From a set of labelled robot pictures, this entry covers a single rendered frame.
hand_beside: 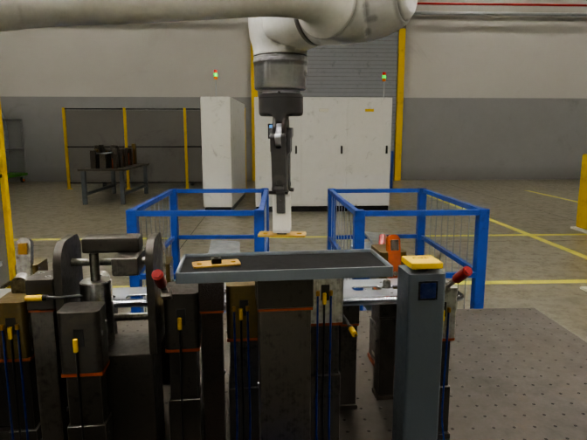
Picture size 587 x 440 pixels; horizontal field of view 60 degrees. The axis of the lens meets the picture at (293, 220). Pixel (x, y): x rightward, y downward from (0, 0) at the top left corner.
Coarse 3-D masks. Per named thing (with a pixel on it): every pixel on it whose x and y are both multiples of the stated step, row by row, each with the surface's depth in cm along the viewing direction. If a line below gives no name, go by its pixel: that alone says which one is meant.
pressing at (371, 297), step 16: (128, 288) 130; (144, 288) 130; (224, 288) 130; (352, 288) 131; (128, 304) 119; (144, 304) 120; (224, 304) 117; (352, 304) 121; (368, 304) 121; (384, 304) 122
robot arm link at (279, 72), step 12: (264, 60) 81; (276, 60) 80; (288, 60) 81; (300, 60) 82; (264, 72) 81; (276, 72) 81; (288, 72) 81; (300, 72) 82; (264, 84) 82; (276, 84) 81; (288, 84) 81; (300, 84) 82
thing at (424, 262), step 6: (402, 258) 97; (408, 258) 95; (414, 258) 95; (420, 258) 95; (426, 258) 95; (432, 258) 95; (408, 264) 94; (414, 264) 92; (420, 264) 92; (426, 264) 92; (432, 264) 92; (438, 264) 92; (420, 270) 94; (426, 270) 94
